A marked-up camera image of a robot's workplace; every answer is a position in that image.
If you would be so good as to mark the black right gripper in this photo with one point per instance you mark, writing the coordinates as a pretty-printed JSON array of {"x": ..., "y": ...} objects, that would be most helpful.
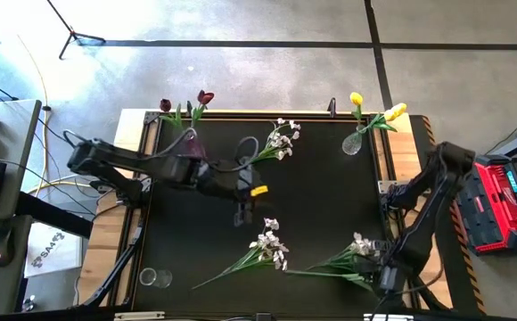
[{"x": 391, "y": 274}]

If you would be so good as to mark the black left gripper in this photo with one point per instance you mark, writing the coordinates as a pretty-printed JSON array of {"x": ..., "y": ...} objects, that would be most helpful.
[{"x": 227, "y": 183}]

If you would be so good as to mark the white artificial flower spray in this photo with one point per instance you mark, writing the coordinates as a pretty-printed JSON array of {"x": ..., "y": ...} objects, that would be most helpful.
[
  {"x": 358, "y": 244},
  {"x": 267, "y": 241},
  {"x": 281, "y": 142}
]

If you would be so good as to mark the small clear glass vase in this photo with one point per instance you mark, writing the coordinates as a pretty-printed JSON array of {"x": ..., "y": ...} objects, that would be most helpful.
[{"x": 148, "y": 276}]

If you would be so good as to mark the dark red artificial tulip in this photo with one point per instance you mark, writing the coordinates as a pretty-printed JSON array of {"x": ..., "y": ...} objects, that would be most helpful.
[
  {"x": 205, "y": 96},
  {"x": 165, "y": 105}
]

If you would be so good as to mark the yellow artificial tulip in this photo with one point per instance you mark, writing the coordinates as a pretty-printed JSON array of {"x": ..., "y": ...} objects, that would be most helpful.
[
  {"x": 356, "y": 98},
  {"x": 396, "y": 111}
]

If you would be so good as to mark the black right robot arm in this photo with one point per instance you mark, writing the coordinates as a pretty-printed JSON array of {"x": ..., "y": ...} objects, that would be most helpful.
[{"x": 419, "y": 236}]

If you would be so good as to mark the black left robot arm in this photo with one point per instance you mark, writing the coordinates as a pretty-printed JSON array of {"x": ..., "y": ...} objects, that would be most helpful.
[{"x": 120, "y": 158}]

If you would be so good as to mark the purple glass vase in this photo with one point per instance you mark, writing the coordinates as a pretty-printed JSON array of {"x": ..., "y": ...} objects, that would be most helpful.
[{"x": 197, "y": 147}]

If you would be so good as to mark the clear faceted glass vase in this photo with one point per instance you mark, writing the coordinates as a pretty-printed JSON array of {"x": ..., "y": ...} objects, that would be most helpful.
[{"x": 352, "y": 143}]

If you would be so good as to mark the white flat strip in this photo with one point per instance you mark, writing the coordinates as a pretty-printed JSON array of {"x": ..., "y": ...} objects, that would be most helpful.
[
  {"x": 138, "y": 316},
  {"x": 388, "y": 317}
]

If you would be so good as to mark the black table edge clamp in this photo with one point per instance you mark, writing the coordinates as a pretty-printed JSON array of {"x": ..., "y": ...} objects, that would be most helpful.
[
  {"x": 332, "y": 109},
  {"x": 189, "y": 109}
]

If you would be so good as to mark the red and black toolbox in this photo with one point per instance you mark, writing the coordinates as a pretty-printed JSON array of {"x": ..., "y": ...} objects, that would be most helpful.
[{"x": 490, "y": 209}]

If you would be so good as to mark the white printed paper sheet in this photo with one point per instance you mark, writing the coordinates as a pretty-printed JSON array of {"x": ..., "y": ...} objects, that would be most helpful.
[{"x": 53, "y": 249}]

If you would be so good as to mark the grey desk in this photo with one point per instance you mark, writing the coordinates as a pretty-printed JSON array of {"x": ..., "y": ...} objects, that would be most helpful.
[{"x": 13, "y": 134}]

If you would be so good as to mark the black computer mouse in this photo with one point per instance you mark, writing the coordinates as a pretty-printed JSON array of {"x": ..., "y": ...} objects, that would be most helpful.
[{"x": 0, "y": 245}]

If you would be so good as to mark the black tripod stand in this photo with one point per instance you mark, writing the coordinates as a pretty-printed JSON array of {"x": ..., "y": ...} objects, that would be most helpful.
[{"x": 73, "y": 34}]

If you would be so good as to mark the black diagonal frame strut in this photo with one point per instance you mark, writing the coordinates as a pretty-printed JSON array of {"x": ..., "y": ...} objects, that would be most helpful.
[
  {"x": 116, "y": 267},
  {"x": 434, "y": 299}
]

